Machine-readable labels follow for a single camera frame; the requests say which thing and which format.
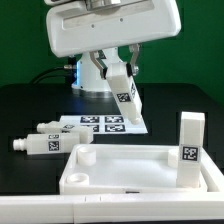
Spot white L-shaped fence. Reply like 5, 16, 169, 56
0, 149, 224, 224

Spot white square desk top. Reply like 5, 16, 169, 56
59, 143, 224, 195

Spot black cables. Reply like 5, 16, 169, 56
30, 66, 74, 85

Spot white fiducial marker sheet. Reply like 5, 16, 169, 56
60, 115, 147, 134

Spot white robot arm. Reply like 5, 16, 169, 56
44, 0, 181, 98

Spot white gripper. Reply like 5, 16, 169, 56
46, 0, 181, 80

